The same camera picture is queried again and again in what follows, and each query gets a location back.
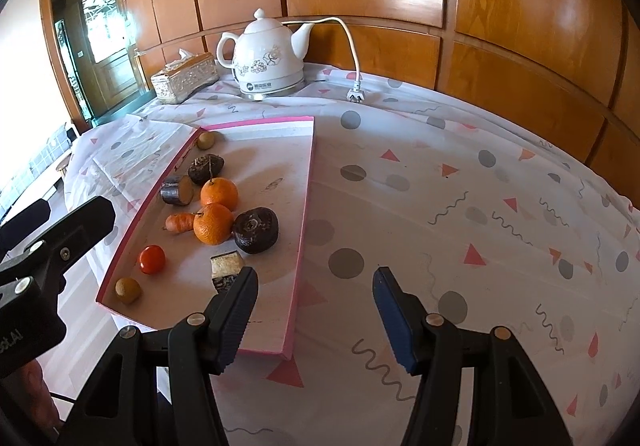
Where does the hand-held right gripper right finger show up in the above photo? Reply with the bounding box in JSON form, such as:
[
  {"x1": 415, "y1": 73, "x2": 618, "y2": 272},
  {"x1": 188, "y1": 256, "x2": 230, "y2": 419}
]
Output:
[{"x1": 372, "y1": 267, "x2": 573, "y2": 446}]

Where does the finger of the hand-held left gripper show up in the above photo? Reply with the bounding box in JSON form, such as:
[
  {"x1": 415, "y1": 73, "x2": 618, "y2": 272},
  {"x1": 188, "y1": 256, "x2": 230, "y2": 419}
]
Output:
[
  {"x1": 0, "y1": 199, "x2": 52, "y2": 254},
  {"x1": 15, "y1": 196, "x2": 117, "y2": 294}
]

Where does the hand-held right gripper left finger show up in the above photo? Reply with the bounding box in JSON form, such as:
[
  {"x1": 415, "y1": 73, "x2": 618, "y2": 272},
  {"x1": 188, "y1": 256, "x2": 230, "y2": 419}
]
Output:
[{"x1": 55, "y1": 266, "x2": 259, "y2": 446}]

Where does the dark eggplant piece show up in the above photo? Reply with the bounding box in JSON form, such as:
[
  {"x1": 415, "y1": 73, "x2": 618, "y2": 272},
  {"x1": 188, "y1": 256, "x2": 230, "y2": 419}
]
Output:
[{"x1": 210, "y1": 251, "x2": 244, "y2": 294}]

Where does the red cherry tomato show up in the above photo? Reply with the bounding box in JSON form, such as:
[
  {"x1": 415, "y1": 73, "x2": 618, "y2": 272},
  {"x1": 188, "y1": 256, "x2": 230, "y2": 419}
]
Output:
[{"x1": 138, "y1": 245, "x2": 166, "y2": 275}]

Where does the small orange carrot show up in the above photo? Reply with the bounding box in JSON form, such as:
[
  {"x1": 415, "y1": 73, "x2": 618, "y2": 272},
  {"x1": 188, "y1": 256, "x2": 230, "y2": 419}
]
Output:
[{"x1": 164, "y1": 211, "x2": 198, "y2": 232}]

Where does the purple sugarcane piece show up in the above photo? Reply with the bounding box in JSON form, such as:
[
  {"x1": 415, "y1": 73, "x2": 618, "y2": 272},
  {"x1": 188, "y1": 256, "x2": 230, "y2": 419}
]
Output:
[{"x1": 160, "y1": 175, "x2": 195, "y2": 206}]

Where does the stemmed mandarin orange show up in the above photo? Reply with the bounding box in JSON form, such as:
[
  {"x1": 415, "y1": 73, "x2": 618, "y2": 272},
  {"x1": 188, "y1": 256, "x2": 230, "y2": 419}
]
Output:
[{"x1": 200, "y1": 161, "x2": 239, "y2": 210}]

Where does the pink cardboard tray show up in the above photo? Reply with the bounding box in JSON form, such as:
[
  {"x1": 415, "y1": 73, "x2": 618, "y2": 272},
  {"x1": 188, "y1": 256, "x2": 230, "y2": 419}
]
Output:
[{"x1": 95, "y1": 115, "x2": 317, "y2": 361}]

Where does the person's left hand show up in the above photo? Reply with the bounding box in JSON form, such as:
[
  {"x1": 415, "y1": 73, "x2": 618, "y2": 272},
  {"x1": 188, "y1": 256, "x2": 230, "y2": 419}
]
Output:
[{"x1": 20, "y1": 358, "x2": 61, "y2": 432}]

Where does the blue plaid sofa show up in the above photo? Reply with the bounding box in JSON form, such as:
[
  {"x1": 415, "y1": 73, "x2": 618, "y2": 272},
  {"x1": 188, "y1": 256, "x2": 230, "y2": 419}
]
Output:
[{"x1": 0, "y1": 123, "x2": 78, "y2": 212}]

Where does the white patterned tablecloth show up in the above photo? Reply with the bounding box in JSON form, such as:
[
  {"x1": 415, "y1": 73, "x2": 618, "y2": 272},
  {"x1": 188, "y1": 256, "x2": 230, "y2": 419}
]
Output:
[{"x1": 62, "y1": 61, "x2": 640, "y2": 446}]

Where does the wooden glass door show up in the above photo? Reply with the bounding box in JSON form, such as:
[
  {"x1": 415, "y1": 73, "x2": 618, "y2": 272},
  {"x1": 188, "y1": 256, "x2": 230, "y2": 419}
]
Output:
[{"x1": 50, "y1": 0, "x2": 146, "y2": 124}]

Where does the ornate cream tissue box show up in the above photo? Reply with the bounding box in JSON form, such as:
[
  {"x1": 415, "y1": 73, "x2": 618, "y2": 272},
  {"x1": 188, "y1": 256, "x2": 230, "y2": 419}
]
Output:
[{"x1": 150, "y1": 48, "x2": 219, "y2": 104}]

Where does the white floral electric kettle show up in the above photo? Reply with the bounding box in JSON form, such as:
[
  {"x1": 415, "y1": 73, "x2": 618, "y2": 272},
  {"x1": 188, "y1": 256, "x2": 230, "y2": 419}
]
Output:
[{"x1": 216, "y1": 8, "x2": 316, "y2": 102}]

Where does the white power cable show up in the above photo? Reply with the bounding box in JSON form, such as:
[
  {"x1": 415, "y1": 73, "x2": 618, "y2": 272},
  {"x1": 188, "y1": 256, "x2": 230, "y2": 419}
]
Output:
[{"x1": 282, "y1": 16, "x2": 368, "y2": 103}]

